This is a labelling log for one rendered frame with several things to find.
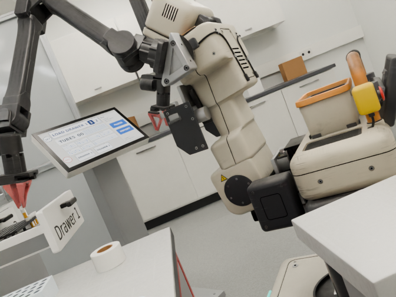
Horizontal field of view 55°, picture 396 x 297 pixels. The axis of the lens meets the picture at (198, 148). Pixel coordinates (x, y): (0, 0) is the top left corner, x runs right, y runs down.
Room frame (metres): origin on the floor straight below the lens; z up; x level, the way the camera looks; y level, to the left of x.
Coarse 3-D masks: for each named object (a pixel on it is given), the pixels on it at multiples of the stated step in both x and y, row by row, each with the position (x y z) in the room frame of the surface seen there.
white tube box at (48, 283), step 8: (40, 280) 0.81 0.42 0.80; (48, 280) 0.78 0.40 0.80; (24, 288) 0.80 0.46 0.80; (32, 288) 0.78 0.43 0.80; (40, 288) 0.75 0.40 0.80; (48, 288) 0.77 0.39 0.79; (56, 288) 0.80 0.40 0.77; (8, 296) 0.79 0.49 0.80; (16, 296) 0.76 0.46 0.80; (24, 296) 0.74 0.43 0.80; (32, 296) 0.73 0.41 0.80; (40, 296) 0.73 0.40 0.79; (48, 296) 0.75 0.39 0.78
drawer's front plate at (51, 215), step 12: (48, 204) 0.98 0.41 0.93; (72, 204) 1.15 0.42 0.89; (36, 216) 0.91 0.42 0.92; (48, 216) 0.93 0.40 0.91; (60, 216) 1.01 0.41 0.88; (72, 216) 1.10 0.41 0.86; (48, 228) 0.91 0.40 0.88; (60, 228) 0.97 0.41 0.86; (72, 228) 1.06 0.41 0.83; (48, 240) 0.91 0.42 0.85; (60, 240) 0.94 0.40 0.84
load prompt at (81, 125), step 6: (90, 120) 2.11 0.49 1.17; (96, 120) 2.12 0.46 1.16; (72, 126) 2.03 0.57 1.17; (78, 126) 2.05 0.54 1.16; (84, 126) 2.06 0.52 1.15; (54, 132) 1.96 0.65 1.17; (60, 132) 1.97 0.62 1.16; (66, 132) 1.98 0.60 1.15; (72, 132) 2.00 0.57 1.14; (54, 138) 1.92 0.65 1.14
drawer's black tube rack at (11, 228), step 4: (24, 220) 1.11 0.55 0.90; (16, 224) 1.09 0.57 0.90; (20, 224) 1.06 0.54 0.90; (4, 228) 1.12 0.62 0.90; (8, 228) 1.07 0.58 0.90; (12, 228) 1.04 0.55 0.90; (24, 228) 1.04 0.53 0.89; (0, 232) 1.06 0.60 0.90; (4, 232) 1.02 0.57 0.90; (8, 232) 0.98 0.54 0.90; (20, 232) 1.12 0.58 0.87; (0, 236) 0.97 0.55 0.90; (4, 236) 0.96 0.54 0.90; (0, 240) 1.11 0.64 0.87
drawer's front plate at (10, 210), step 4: (8, 208) 1.47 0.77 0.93; (12, 208) 1.48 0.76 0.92; (4, 212) 1.41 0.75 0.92; (8, 212) 1.44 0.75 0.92; (12, 212) 1.47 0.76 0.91; (0, 216) 1.37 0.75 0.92; (4, 216) 1.39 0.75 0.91; (16, 216) 1.49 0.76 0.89; (8, 220) 1.41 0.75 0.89; (12, 220) 1.44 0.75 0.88; (16, 220) 1.47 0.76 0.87; (0, 224) 1.34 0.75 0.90; (4, 224) 1.37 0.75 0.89; (8, 224) 1.40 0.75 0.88; (12, 224) 1.43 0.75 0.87; (0, 228) 1.33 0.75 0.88
